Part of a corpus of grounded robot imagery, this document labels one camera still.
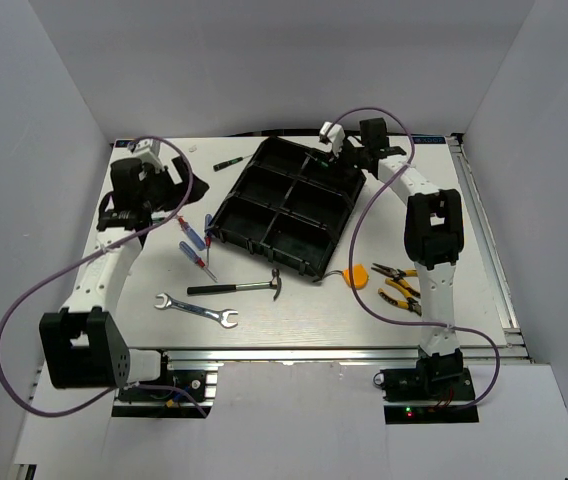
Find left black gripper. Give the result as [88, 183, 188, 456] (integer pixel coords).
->
[140, 157, 209, 213]

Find black green precision screwdriver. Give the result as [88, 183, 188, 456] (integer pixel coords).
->
[213, 154, 252, 172]

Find yellow black pliers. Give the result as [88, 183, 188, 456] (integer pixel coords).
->
[372, 263, 418, 288]
[377, 287, 423, 317]

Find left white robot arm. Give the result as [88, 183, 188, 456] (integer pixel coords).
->
[39, 156, 209, 399]

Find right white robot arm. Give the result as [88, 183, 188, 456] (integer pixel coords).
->
[320, 118, 464, 399]

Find blue red screwdriver middle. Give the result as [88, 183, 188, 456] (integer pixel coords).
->
[204, 214, 213, 265]

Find blue red screwdriver lower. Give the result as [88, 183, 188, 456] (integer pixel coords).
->
[179, 241, 218, 283]

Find black compartment tray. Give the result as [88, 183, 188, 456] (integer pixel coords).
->
[212, 137, 365, 279]

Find orange tape measure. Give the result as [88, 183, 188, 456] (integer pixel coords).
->
[314, 264, 369, 290]

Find silver open-end wrench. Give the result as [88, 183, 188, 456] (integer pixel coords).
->
[154, 293, 238, 329]

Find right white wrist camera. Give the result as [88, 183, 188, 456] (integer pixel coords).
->
[319, 122, 345, 156]

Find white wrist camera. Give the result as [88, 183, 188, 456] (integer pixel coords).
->
[319, 122, 345, 156]
[127, 139, 162, 169]

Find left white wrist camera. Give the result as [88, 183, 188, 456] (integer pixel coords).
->
[127, 139, 162, 169]

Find black handled claw hammer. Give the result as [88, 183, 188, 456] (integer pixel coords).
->
[186, 269, 282, 301]

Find front aluminium rail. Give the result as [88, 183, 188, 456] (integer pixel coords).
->
[128, 347, 423, 365]

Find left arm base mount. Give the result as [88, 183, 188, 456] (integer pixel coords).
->
[111, 363, 217, 420]

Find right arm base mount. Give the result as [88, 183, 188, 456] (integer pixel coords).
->
[372, 368, 480, 425]

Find right aluminium rail frame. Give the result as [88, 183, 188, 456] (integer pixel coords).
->
[446, 134, 534, 364]

